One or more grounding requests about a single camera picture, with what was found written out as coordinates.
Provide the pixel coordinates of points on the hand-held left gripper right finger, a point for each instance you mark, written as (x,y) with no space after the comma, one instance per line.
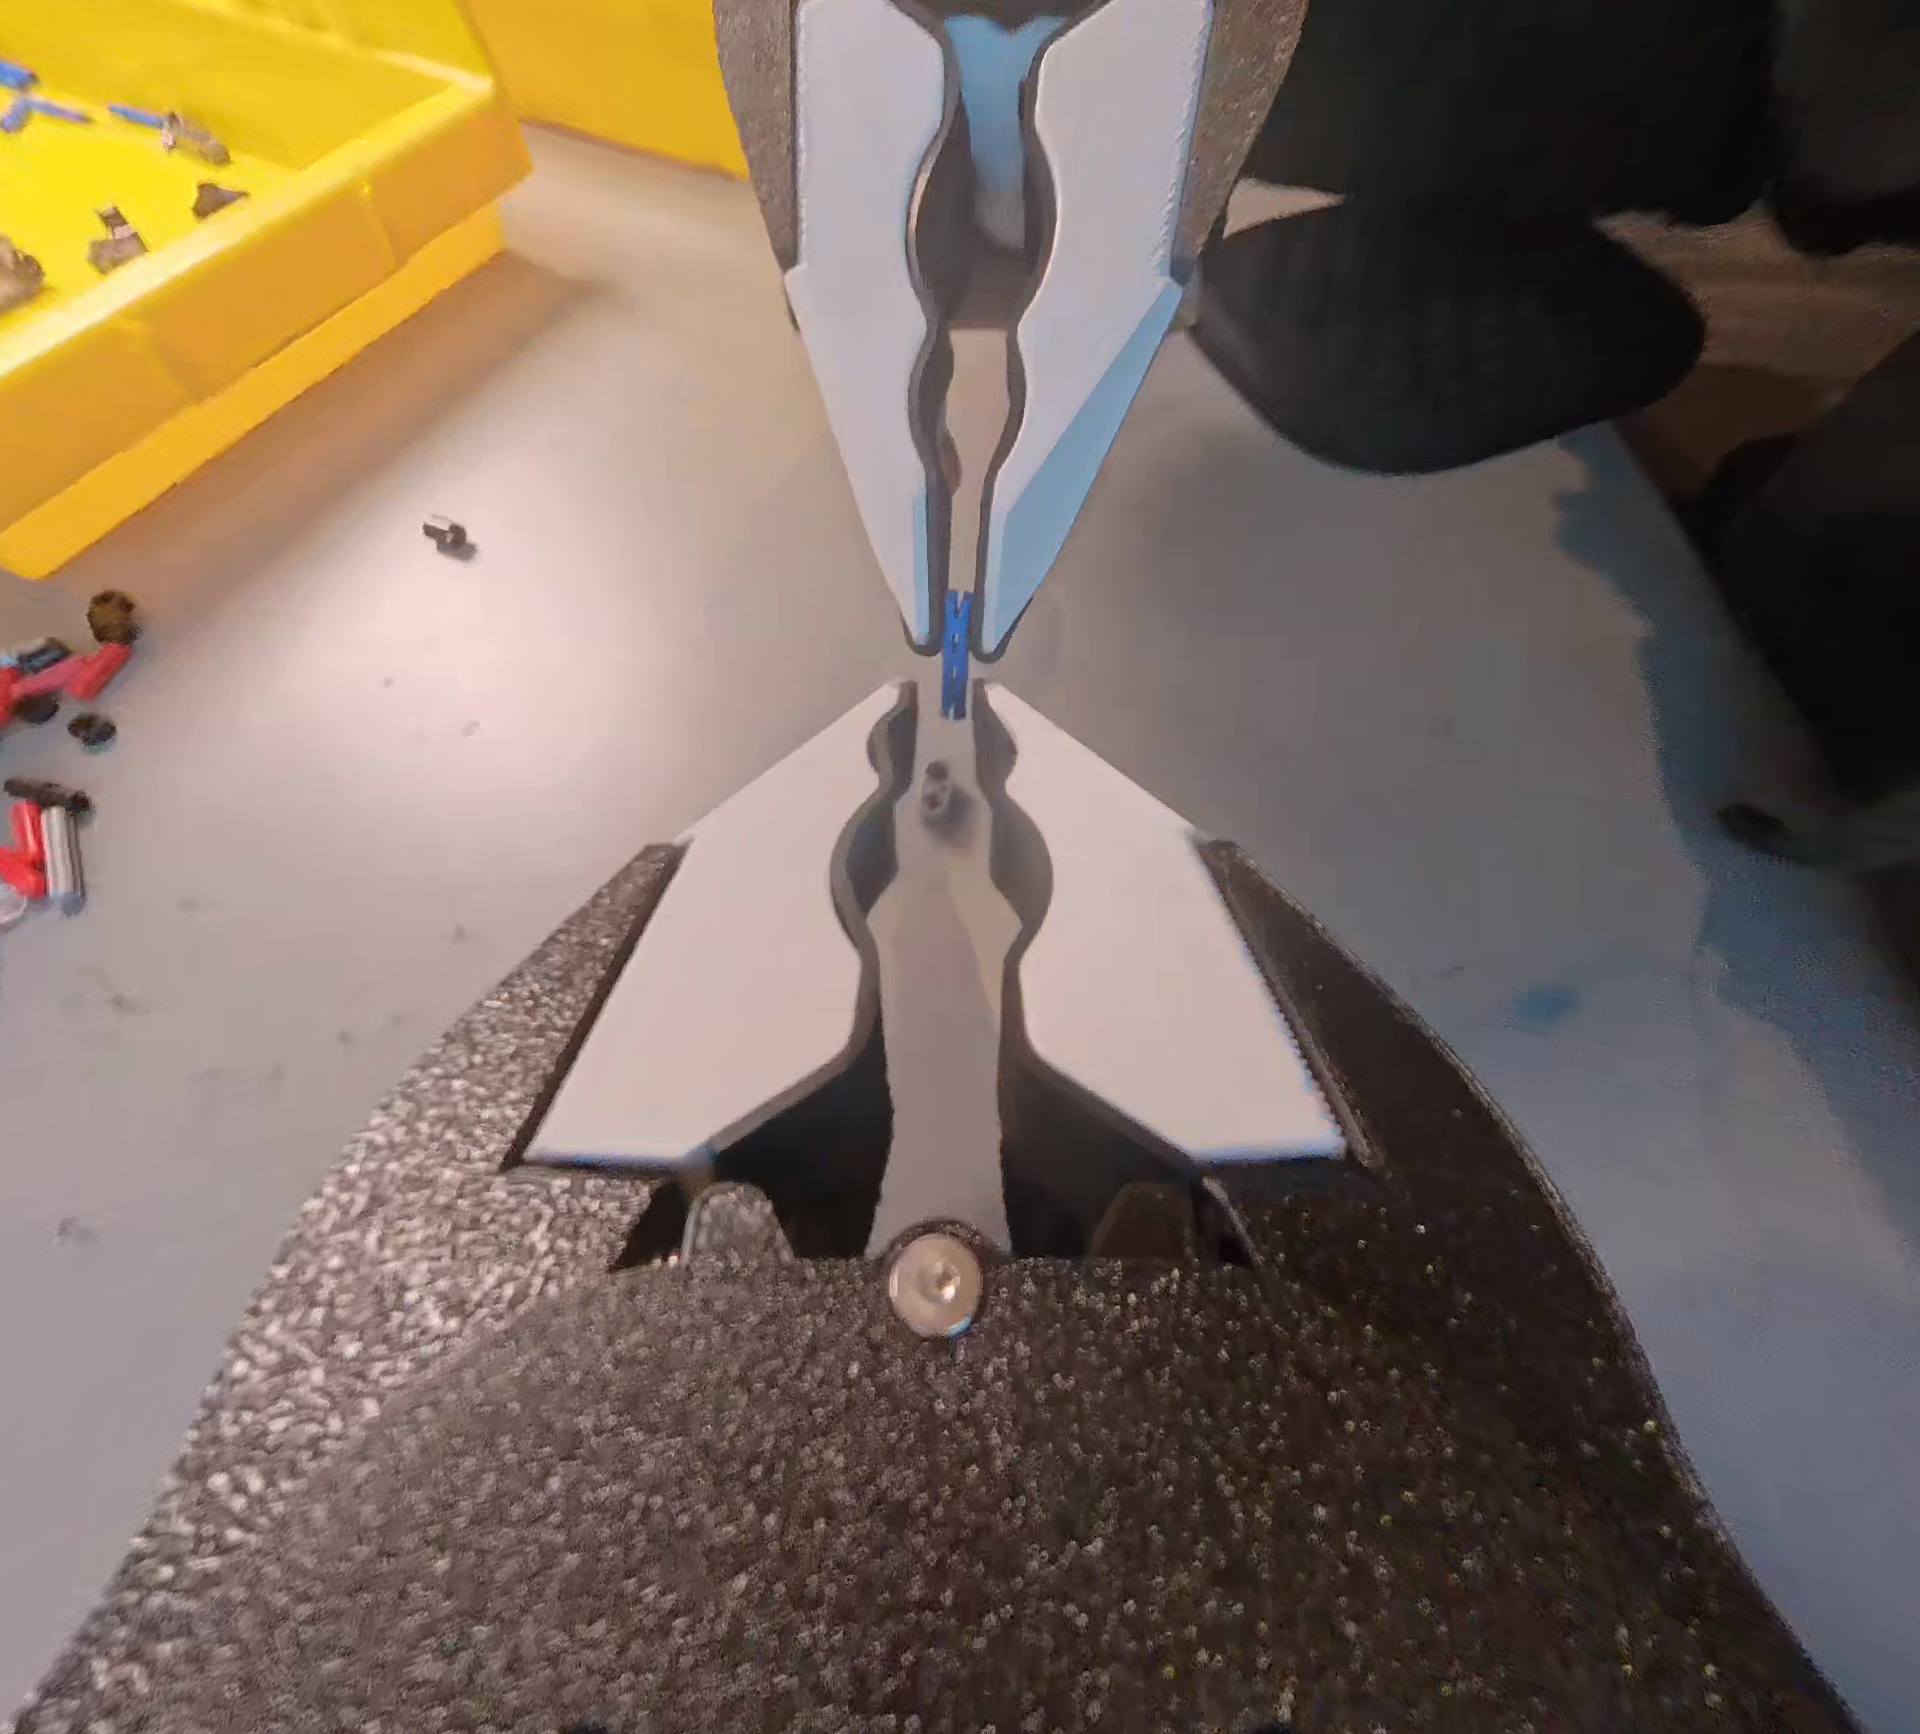
(1162,998)

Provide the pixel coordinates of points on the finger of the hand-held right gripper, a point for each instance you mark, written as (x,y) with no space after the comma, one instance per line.
(862,264)
(1111,218)

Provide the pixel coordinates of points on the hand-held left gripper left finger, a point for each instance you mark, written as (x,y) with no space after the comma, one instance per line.
(721,998)

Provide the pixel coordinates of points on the grey cross-hole connector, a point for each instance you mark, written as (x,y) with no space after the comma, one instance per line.
(943,793)

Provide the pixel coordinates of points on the long blue pin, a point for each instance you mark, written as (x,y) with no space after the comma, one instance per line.
(955,655)

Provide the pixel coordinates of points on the person's right forearm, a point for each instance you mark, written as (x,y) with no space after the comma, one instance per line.
(1441,339)

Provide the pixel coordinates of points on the grey desk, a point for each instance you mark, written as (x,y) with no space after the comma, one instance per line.
(451,865)

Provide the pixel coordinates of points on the black pin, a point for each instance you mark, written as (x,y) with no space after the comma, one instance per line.
(447,534)

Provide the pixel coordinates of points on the yellow divided parts bin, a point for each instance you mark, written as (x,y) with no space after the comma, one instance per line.
(331,234)

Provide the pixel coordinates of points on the assorted small building pieces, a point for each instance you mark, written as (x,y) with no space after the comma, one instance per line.
(195,137)

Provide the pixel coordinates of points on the pile of small toy pieces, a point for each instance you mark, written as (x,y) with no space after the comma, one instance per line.
(69,673)

